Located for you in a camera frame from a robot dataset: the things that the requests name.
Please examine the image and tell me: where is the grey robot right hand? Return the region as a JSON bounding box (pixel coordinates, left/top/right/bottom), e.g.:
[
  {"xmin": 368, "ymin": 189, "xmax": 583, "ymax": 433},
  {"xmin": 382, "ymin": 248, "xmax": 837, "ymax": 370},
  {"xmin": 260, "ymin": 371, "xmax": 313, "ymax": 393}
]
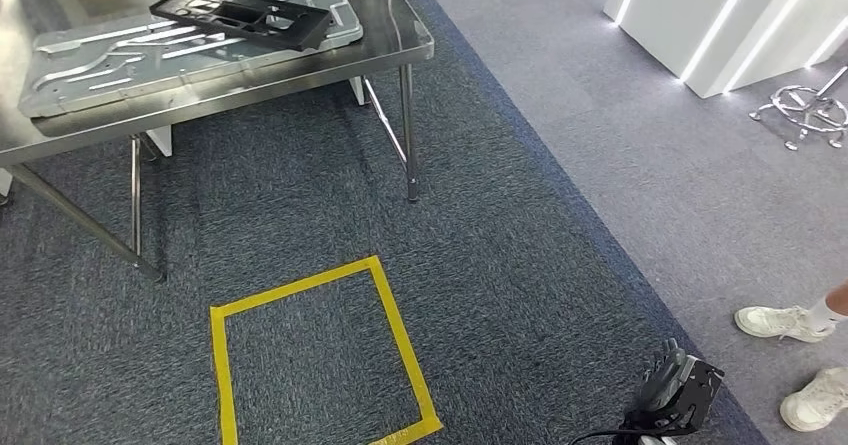
[{"xmin": 637, "ymin": 337, "xmax": 688, "ymax": 413}]

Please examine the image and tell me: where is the black plastic plate frame part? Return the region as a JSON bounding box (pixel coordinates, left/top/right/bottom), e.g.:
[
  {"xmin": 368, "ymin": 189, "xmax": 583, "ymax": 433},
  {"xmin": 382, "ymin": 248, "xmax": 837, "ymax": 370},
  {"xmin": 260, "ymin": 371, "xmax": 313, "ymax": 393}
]
[{"xmin": 148, "ymin": 0, "xmax": 334, "ymax": 53}]

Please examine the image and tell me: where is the stainless steel workbench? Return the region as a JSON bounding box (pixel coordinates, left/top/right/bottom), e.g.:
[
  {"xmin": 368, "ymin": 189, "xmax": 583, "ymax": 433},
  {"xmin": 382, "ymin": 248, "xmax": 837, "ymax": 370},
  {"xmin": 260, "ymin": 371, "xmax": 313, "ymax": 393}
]
[{"xmin": 0, "ymin": 0, "xmax": 436, "ymax": 283}]

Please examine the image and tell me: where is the person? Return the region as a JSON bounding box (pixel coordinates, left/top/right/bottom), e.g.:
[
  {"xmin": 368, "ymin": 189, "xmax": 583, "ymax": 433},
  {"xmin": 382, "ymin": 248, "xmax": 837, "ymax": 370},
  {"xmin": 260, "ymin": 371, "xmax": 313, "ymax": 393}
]
[{"xmin": 733, "ymin": 281, "xmax": 848, "ymax": 433}]

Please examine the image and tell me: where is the chrome star stool base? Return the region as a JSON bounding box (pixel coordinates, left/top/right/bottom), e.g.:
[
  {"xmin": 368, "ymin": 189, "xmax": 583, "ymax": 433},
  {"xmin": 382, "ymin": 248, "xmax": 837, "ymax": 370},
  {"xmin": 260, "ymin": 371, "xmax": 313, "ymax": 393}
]
[{"xmin": 748, "ymin": 64, "xmax": 848, "ymax": 152}]

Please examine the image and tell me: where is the white lit display plinth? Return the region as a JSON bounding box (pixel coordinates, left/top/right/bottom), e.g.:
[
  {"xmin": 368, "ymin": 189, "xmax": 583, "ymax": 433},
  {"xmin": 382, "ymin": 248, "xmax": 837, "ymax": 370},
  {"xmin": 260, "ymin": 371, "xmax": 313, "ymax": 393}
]
[{"xmin": 602, "ymin": 0, "xmax": 848, "ymax": 99}]

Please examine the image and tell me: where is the grey stamped metal panel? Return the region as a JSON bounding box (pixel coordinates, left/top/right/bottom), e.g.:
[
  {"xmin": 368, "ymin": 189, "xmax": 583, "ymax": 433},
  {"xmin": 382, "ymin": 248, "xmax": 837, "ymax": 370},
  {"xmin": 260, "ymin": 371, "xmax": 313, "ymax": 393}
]
[{"xmin": 18, "ymin": 0, "xmax": 364, "ymax": 120}]

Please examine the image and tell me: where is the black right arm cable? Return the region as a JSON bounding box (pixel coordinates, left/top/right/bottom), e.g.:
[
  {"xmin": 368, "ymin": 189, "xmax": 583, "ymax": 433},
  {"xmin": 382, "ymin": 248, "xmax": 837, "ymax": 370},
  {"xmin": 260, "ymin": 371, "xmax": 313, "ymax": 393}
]
[{"xmin": 569, "ymin": 427, "xmax": 664, "ymax": 445}]

